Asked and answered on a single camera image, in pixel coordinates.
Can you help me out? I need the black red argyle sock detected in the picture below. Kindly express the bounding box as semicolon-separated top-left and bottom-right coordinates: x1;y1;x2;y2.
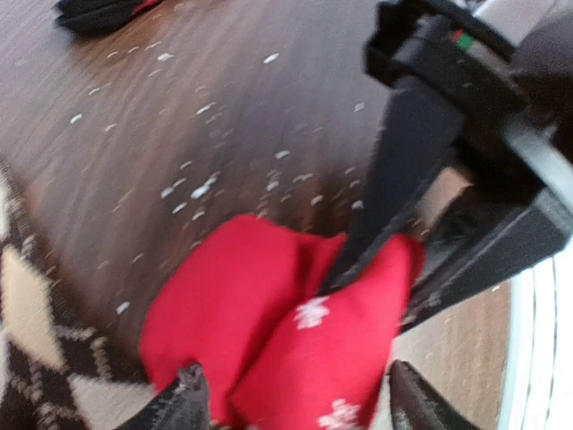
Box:
55;0;162;36

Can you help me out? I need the red snowflake sock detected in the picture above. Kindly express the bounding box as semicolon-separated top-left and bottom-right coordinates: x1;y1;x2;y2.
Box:
139;216;424;429

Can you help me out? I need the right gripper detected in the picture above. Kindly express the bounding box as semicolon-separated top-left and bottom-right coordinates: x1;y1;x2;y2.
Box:
321;1;572;291

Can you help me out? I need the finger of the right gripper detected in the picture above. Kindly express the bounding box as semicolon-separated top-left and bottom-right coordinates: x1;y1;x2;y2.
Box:
401;196;572;331

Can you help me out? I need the brown argyle sock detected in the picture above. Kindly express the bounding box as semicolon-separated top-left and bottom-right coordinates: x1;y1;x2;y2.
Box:
1;164;155;429

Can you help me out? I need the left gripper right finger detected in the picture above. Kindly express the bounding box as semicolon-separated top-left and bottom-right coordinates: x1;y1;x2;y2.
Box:
389;360;475;430

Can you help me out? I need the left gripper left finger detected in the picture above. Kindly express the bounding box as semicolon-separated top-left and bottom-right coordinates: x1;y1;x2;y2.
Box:
120;363;210;430

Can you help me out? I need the aluminium front rail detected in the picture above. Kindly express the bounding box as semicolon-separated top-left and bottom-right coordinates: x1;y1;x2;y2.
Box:
498;247;572;429

